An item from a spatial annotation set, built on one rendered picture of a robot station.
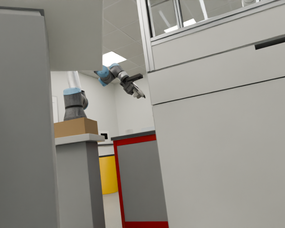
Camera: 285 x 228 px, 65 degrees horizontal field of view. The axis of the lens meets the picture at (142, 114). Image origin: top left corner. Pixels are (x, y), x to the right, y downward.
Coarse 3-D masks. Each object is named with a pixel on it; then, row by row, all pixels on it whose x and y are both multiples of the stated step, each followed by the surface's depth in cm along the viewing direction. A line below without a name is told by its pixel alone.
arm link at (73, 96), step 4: (68, 88) 146; (72, 88) 146; (76, 88) 148; (80, 88) 152; (64, 92) 146; (68, 92) 145; (72, 92) 145; (76, 92) 146; (80, 92) 149; (64, 96) 146; (68, 96) 145; (72, 96) 145; (76, 96) 146; (80, 96) 148; (64, 100) 146; (68, 100) 144; (72, 100) 144; (76, 100) 145; (80, 100) 147; (84, 100) 157; (68, 104) 144; (72, 104) 144; (76, 104) 144; (80, 104) 146
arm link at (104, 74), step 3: (105, 66) 149; (105, 69) 148; (96, 72) 151; (99, 72) 148; (102, 72) 148; (105, 72) 148; (108, 72) 151; (99, 75) 150; (102, 75) 148; (105, 75) 150; (108, 75) 154; (102, 78) 154; (105, 78) 155; (108, 78) 157
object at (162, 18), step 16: (160, 0) 99; (176, 0) 96; (192, 0) 93; (208, 0) 90; (224, 0) 88; (240, 0) 85; (256, 0) 83; (160, 16) 98; (176, 16) 95; (192, 16) 92; (208, 16) 90; (160, 32) 97
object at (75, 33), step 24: (0, 0) 65; (24, 0) 67; (48, 0) 69; (72, 0) 71; (96, 0) 73; (48, 24) 72; (72, 24) 74; (96, 24) 76; (72, 48) 77; (96, 48) 80
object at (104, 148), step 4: (100, 132) 510; (104, 132) 523; (108, 132) 535; (104, 136) 520; (108, 136) 532; (108, 140) 529; (100, 144) 476; (104, 144) 488; (108, 144) 499; (112, 144) 512; (100, 148) 478; (104, 148) 490; (108, 148) 501; (112, 148) 514; (100, 152) 476; (104, 152) 487; (108, 152) 498; (112, 152) 511
